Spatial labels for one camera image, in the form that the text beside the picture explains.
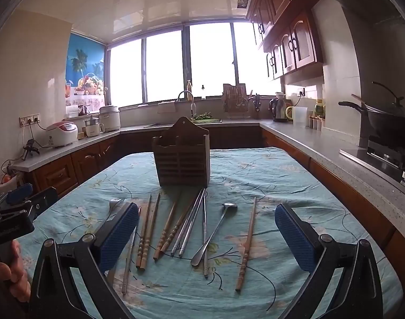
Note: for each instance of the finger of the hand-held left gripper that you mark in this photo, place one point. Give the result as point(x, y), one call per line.
point(19, 192)
point(44, 201)

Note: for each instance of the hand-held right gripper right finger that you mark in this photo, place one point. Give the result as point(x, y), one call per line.
point(295, 239)

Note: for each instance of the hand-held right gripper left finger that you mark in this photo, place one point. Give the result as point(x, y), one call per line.
point(119, 236)

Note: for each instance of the thin metal chopstick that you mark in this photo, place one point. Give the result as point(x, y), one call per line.
point(132, 249)

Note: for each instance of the metal spoon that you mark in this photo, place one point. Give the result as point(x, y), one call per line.
point(210, 237)

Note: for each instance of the wooden utensil holder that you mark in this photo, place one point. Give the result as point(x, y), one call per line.
point(180, 156)

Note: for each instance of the dish rack with utensils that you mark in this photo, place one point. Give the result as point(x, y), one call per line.
point(235, 101)

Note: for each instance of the person's left hand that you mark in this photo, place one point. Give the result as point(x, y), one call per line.
point(19, 279)

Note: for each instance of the silver fork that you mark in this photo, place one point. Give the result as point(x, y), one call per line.
point(115, 207)

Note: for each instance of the wooden lower cabinets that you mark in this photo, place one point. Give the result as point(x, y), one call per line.
point(73, 166)

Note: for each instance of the wooden cabinets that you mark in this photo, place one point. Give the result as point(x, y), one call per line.
point(73, 166)
point(288, 33)

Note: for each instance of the black phone tripod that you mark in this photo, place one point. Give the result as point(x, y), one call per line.
point(29, 148)

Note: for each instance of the white and red rice cooker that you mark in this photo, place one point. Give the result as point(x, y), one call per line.
point(61, 134)

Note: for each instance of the teal floral tablecloth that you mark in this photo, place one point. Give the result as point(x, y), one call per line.
point(255, 179)

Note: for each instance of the small white electric pot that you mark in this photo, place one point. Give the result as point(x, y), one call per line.
point(92, 127)

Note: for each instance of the grey kitchen countertop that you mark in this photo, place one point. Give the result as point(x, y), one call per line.
point(322, 149)

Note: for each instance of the white storage box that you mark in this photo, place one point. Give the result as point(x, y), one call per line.
point(72, 111)

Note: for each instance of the small metal teapot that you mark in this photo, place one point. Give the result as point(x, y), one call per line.
point(85, 109)

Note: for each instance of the large white electric cooker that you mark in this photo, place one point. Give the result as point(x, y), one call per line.
point(110, 118)

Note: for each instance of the kitchen sink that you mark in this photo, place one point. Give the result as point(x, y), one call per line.
point(169, 124)

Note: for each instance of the gas stove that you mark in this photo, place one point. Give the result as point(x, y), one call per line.
point(388, 159)

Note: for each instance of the row of condiment bottles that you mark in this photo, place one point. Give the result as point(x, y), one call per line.
point(318, 118)

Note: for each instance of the steel electric kettle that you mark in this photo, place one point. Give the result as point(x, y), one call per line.
point(279, 110)

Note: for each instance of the green vegetables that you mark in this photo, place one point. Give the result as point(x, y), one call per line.
point(204, 116)

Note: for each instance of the black wok with lid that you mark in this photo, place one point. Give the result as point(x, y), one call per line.
point(388, 123)

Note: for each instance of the steel kitchen faucet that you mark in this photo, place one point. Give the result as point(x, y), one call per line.
point(185, 94)

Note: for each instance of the yellow soap bottle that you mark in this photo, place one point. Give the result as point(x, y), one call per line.
point(189, 89)

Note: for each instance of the kitchen window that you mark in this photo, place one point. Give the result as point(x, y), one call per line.
point(166, 63)

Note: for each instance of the wooden upper cabinets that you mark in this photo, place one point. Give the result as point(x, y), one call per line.
point(288, 33)

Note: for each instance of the wall socket strip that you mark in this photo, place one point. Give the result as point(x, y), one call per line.
point(29, 119)

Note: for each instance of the fruit print wall poster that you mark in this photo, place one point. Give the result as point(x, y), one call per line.
point(84, 69)

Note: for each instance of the white wall socket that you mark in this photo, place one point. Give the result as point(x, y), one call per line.
point(301, 92)

